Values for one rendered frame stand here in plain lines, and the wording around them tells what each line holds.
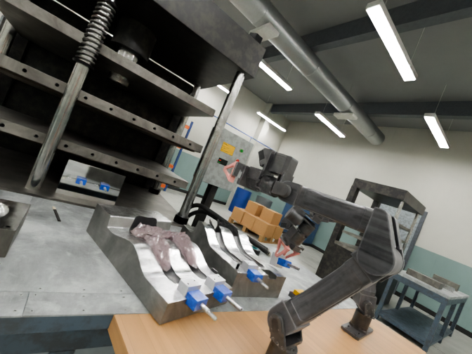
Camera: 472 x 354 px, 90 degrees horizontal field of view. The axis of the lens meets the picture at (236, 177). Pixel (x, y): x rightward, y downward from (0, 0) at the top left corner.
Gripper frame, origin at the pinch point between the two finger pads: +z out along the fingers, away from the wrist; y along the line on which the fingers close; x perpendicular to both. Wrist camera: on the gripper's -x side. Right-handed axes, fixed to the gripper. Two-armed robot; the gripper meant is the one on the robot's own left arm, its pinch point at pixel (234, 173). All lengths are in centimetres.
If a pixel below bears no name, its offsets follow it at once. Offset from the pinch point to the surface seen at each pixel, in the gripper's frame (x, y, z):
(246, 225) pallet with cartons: 97, -393, 323
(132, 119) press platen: -7, 17, 73
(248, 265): 28.6, -12.5, -10.7
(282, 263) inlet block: 27.3, -33.8, -10.4
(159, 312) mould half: 38.0, 21.3, -17.1
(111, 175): 25, 16, 73
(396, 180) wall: -158, -685, 132
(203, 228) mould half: 27.8, -12.1, 19.3
